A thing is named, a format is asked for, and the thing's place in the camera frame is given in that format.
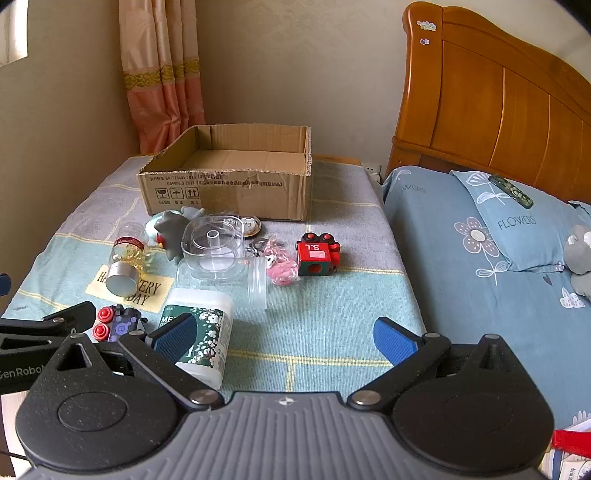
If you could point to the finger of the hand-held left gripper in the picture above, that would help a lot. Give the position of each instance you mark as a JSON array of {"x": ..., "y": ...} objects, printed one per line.
[
  {"x": 46, "y": 325},
  {"x": 4, "y": 285}
]

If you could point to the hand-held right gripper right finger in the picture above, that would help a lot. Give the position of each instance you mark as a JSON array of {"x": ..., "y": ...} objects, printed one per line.
[{"x": 392, "y": 341}]

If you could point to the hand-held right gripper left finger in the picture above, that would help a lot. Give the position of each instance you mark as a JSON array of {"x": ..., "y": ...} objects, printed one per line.
[{"x": 173, "y": 334}]

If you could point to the white bottle with green label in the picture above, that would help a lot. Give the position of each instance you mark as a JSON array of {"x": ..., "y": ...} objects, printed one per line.
[{"x": 207, "y": 314}]

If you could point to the purple toy with red wheels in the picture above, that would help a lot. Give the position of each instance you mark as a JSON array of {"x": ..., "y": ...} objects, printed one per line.
[{"x": 122, "y": 325}]

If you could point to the clear plastic jar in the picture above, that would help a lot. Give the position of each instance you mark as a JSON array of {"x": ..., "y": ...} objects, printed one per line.
[{"x": 257, "y": 281}]

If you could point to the red toy train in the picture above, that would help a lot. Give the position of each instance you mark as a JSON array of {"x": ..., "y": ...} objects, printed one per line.
[{"x": 314, "y": 254}]

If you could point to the cardboard box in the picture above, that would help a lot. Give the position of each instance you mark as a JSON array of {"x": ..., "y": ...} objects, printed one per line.
[{"x": 231, "y": 194}]

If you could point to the striped table cloth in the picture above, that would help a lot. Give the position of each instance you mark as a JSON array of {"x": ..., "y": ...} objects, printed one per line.
[{"x": 323, "y": 314}]

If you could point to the glass jar with silver lid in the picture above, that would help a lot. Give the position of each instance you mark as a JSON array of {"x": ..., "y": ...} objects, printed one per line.
[{"x": 122, "y": 277}]

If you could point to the blue floral bed sheet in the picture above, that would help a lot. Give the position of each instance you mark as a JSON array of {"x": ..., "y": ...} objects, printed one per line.
[{"x": 443, "y": 277}]

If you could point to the clear plastic container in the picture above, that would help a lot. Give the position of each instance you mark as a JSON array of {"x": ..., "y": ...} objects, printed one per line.
[{"x": 217, "y": 249}]

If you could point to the grey shark toy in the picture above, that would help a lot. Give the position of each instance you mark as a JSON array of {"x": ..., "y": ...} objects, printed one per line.
[{"x": 173, "y": 230}]

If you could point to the round metal tin lid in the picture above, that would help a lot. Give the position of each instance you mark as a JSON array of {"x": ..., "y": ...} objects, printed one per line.
[{"x": 253, "y": 226}]

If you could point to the blue floral pillow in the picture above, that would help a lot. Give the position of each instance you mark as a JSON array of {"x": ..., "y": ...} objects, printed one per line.
[{"x": 521, "y": 230}]

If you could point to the dark green flat packet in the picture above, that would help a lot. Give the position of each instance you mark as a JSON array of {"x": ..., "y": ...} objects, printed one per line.
[{"x": 510, "y": 190}]

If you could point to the grey plush toy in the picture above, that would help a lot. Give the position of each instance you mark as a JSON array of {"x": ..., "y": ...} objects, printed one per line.
[{"x": 579, "y": 258}]

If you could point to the pink curtain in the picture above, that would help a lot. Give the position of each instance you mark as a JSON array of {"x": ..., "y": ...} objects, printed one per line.
[{"x": 157, "y": 92}]

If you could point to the wooden headboard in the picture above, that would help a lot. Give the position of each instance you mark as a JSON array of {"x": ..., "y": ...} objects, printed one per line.
[{"x": 485, "y": 92}]

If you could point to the pastel cloud sticker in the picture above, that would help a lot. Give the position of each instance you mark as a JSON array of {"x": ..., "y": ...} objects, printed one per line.
[{"x": 425, "y": 25}]

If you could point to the white wall socket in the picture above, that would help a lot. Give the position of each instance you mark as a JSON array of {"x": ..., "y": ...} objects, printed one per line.
[{"x": 371, "y": 170}]

